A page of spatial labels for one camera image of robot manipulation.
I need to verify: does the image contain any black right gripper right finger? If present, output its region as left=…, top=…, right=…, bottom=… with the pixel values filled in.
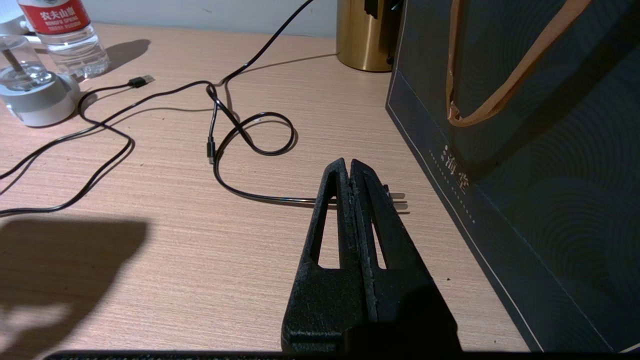
left=350, top=159, right=462, bottom=352

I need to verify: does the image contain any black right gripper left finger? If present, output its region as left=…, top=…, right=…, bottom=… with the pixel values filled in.
left=281, top=158, right=373, bottom=352

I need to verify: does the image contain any gold desk lamp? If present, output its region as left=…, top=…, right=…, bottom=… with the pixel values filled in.
left=336, top=0, right=401, bottom=72

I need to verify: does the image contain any red capped water bottle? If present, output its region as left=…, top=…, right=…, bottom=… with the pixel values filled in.
left=16, top=0, right=111, bottom=79

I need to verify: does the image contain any black USB cable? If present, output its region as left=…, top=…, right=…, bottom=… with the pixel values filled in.
left=0, top=74, right=217, bottom=217

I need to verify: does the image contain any black two-pin power cable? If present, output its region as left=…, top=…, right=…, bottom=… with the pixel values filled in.
left=206, top=0, right=411, bottom=215

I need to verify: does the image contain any clear dome grey base gadget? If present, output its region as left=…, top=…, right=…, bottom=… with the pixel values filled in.
left=0, top=34, right=81, bottom=128

